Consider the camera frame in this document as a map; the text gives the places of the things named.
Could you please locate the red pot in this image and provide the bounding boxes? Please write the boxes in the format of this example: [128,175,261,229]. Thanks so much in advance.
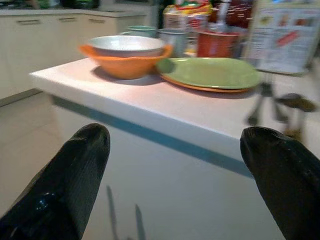
[196,29,242,59]

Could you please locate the grey mug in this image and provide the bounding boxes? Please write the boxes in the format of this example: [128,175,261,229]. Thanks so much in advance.
[156,28,190,58]

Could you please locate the white printed carton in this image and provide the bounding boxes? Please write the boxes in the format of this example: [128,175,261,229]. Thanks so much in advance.
[246,0,320,76]

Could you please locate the teal mug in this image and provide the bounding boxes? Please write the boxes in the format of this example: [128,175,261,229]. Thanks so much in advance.
[121,24,158,39]

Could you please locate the orange plate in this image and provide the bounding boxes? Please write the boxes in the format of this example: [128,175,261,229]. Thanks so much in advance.
[161,74,252,94]

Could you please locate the green plate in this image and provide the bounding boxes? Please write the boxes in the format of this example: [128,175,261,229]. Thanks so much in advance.
[155,57,262,90]

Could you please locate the white kitchen island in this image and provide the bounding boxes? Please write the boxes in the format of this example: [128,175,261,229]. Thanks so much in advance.
[28,56,320,240]

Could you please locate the white slim bottle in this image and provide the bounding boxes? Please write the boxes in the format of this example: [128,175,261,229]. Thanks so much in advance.
[215,0,229,33]

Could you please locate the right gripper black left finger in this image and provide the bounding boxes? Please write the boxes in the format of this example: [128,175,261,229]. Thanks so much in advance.
[0,122,111,240]

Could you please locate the colourful food package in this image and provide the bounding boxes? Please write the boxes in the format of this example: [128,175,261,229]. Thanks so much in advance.
[162,0,214,32]

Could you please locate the dark red package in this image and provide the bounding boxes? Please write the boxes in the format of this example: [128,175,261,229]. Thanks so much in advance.
[209,0,255,30]

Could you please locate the grey bowl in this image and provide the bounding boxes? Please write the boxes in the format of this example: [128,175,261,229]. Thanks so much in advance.
[87,35,166,58]

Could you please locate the orange bowl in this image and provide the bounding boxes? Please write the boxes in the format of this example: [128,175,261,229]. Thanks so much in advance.
[78,44,174,80]

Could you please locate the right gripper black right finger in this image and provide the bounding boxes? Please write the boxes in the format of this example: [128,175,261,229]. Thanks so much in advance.
[239,126,320,240]

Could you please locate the cream kitchen cabinets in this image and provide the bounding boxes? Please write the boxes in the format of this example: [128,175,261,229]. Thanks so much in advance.
[0,8,151,107]

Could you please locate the dark metal utensil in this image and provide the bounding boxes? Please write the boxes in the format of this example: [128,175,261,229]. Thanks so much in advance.
[246,82,276,126]
[274,92,318,141]

